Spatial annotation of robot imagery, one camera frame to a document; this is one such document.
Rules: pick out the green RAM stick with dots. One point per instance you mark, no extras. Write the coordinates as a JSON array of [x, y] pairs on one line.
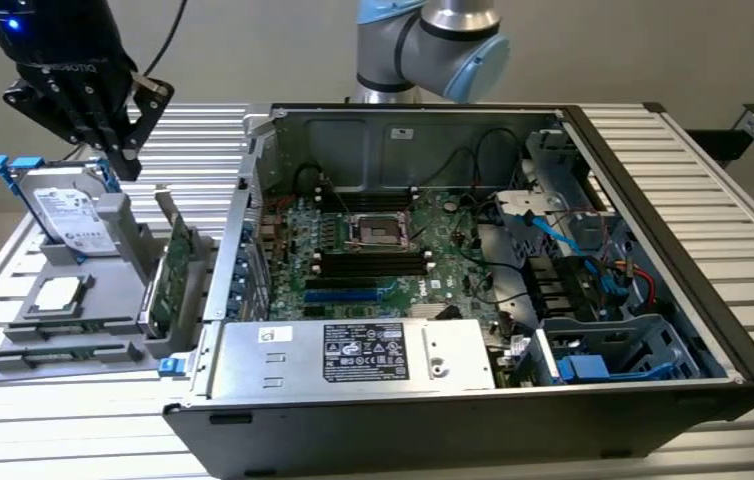
[[83, 353]]

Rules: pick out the silver hard disk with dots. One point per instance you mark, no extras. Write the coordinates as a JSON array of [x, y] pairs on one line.
[[69, 215]]

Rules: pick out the black RAM slot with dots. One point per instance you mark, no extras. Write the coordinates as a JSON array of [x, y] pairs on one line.
[[372, 192], [376, 260], [376, 267], [372, 197], [376, 274], [372, 208], [376, 253]]

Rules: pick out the blue disk caddy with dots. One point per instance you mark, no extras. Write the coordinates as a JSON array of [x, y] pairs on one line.
[[12, 172]]

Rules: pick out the grey disk bay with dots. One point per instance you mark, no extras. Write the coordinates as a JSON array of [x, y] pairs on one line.
[[623, 345]]

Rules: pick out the silver chipset heatsink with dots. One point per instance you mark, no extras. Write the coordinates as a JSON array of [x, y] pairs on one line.
[[427, 312]]

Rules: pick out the black long expansion slot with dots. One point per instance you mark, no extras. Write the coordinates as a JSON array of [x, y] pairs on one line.
[[339, 284]]

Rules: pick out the grey parts rack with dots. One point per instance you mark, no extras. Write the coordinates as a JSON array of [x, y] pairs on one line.
[[109, 290]]

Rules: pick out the metal drive cage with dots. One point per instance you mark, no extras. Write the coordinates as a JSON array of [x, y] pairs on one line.
[[556, 200]]

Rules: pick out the green motherboard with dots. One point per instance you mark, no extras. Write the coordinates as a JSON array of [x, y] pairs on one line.
[[443, 270]]

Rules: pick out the black block between tables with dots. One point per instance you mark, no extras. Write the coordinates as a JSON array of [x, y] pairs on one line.
[[719, 144]]

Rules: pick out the blue expansion slot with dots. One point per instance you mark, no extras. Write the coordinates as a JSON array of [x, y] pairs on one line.
[[341, 296]]

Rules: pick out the black short expansion slot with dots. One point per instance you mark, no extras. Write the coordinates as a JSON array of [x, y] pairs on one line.
[[323, 310]]

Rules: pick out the black open PC case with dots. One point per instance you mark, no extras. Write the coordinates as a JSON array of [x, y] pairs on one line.
[[456, 435]]

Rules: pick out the silver power supply unit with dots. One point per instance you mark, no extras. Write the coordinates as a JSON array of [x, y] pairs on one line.
[[349, 357]]

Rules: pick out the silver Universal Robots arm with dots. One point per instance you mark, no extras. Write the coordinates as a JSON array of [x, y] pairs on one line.
[[416, 45]]

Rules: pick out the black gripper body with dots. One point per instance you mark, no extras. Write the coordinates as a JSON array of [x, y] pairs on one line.
[[76, 85]]

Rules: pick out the green graphics card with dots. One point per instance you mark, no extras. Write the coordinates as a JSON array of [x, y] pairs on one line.
[[172, 280]]

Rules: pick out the silver CPU chip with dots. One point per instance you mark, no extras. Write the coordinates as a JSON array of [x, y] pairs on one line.
[[61, 295]]

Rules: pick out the CPU socket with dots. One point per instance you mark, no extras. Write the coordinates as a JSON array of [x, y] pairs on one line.
[[377, 231]]

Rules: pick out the silver coin battery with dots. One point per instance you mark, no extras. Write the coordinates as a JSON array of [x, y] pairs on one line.
[[451, 204]]

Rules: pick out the blue case latch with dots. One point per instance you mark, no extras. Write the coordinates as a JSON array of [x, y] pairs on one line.
[[171, 365]]

